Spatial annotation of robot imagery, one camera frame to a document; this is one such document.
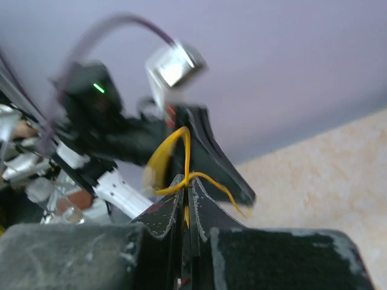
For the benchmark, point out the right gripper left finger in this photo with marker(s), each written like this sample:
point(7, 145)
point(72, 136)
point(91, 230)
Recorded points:
point(158, 249)

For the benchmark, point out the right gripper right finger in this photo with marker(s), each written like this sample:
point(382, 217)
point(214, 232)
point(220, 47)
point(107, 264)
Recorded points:
point(219, 245)

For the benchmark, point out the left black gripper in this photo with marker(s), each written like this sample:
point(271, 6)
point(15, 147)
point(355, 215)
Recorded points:
point(144, 134)

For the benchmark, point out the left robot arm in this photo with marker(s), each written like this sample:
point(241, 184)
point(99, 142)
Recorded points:
point(177, 152)

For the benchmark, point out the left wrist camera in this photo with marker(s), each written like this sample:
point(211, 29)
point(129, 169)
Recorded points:
point(170, 69)

